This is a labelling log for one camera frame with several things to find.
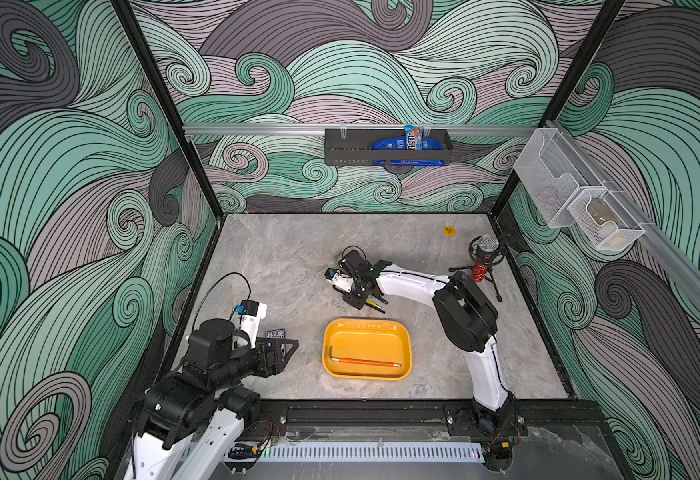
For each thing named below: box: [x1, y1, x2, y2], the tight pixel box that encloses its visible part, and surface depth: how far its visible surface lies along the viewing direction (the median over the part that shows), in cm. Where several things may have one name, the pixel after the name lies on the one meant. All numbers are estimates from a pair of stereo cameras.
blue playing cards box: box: [264, 328, 286, 339], surface depth 87 cm
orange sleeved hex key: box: [329, 346, 402, 367], surface depth 83 cm
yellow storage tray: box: [322, 318, 413, 381], surface depth 87 cm
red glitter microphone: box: [471, 234, 499, 283], surface depth 83 cm
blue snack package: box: [370, 126, 446, 166], surface depth 93 cm
